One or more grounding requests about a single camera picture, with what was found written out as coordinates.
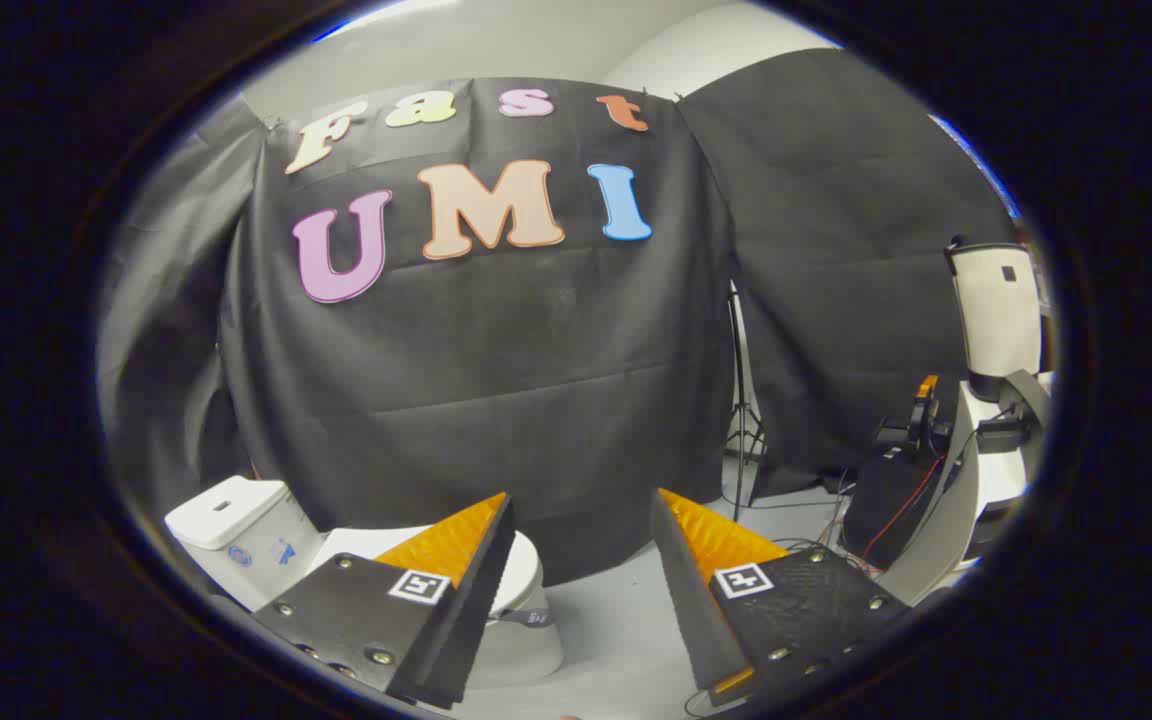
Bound black backdrop cloth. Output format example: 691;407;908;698
96;48;1027;586

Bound red cable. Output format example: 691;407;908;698
858;455;943;563

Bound white robot head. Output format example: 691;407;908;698
944;235;1046;403

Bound black tripod stand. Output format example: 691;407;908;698
724;285;769;523

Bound white robot body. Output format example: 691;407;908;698
876;368;1055;607

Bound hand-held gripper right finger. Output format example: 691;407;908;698
649;487;913;707

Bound orange and black gripper device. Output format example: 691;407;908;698
874;375;943;461

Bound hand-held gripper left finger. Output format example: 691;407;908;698
251;492;518;711

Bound black floor cables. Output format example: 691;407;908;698
771;468;872;583

